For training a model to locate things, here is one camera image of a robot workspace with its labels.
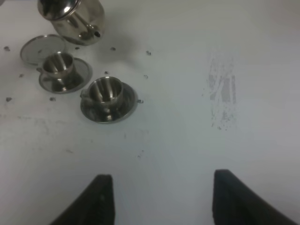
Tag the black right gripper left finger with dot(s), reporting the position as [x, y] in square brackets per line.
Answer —
[94, 206]

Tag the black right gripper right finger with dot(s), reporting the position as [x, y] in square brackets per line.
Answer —
[234, 203]

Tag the near stainless steel saucer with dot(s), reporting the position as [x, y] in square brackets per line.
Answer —
[126, 109]

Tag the stainless steel saucer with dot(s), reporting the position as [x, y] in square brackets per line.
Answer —
[126, 109]
[82, 75]

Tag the near stainless steel teacup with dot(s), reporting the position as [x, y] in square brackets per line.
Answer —
[105, 93]

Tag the stainless steel teacup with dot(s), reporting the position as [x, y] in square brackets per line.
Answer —
[58, 65]
[105, 93]

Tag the far stainless steel saucer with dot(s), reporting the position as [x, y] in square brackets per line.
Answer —
[82, 75]

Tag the far stainless steel teacup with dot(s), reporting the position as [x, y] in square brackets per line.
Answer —
[58, 65]

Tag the stainless steel teapot coaster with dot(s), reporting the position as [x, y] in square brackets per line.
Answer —
[39, 48]

